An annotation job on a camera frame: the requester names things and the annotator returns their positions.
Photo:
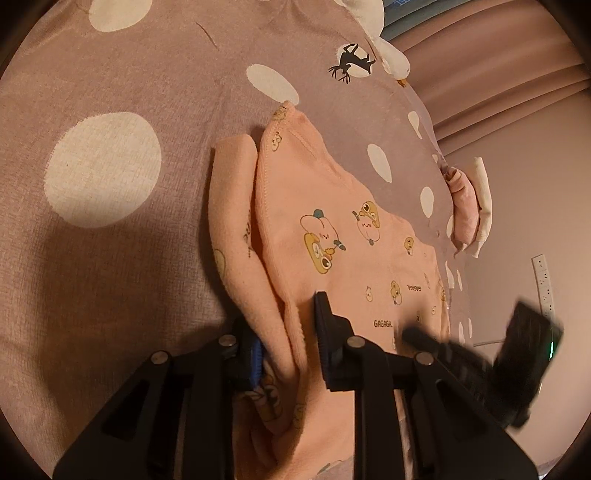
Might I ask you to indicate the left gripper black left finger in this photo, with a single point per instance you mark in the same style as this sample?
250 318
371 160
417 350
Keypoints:
172 418

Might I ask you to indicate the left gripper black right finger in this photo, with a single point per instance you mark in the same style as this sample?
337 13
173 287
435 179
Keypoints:
442 389

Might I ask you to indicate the peach cartoon print baby garment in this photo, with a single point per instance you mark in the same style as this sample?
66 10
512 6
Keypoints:
286 222

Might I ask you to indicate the pink folded cloth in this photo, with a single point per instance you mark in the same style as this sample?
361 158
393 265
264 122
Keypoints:
466 207

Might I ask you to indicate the cream folded cloth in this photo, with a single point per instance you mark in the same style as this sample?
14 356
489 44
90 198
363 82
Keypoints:
479 178

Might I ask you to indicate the pink pleated curtain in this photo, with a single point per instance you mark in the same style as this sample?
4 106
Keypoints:
484 65

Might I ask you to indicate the mauve polka dot bedspread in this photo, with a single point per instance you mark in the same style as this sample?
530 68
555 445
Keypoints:
109 114

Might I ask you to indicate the white goose plush toy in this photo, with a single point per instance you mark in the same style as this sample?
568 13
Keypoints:
383 41

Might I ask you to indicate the white wall power strip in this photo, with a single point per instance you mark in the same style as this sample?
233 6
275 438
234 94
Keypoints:
544 287

